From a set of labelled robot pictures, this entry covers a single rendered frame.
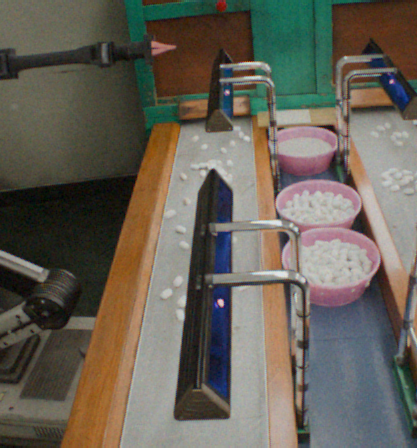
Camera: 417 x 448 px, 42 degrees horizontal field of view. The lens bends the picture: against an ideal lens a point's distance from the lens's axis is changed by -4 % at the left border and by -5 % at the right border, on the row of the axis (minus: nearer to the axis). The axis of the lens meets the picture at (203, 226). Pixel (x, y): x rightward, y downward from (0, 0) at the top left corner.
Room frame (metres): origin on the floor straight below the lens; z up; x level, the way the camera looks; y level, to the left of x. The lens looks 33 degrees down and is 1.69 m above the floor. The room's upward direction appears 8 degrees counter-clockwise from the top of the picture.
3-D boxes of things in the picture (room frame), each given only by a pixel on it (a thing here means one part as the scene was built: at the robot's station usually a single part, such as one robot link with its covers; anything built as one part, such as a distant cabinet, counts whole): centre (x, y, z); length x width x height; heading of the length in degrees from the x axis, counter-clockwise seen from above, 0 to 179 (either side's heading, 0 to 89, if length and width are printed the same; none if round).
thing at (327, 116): (2.12, -0.44, 0.77); 0.33 x 0.15 x 0.01; 83
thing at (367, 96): (2.13, -0.78, 0.83); 0.30 x 0.06 x 0.07; 83
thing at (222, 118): (1.77, -0.12, 1.08); 0.62 x 0.08 x 0.07; 173
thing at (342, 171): (1.70, -0.59, 0.90); 0.20 x 0.19 x 0.45; 173
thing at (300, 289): (0.79, -0.08, 0.90); 0.20 x 0.19 x 0.45; 173
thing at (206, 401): (0.80, 0.00, 1.08); 0.62 x 0.08 x 0.07; 173
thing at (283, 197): (1.46, -0.36, 0.72); 0.27 x 0.27 x 0.10
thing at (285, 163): (1.90, -0.41, 0.72); 0.27 x 0.27 x 0.10
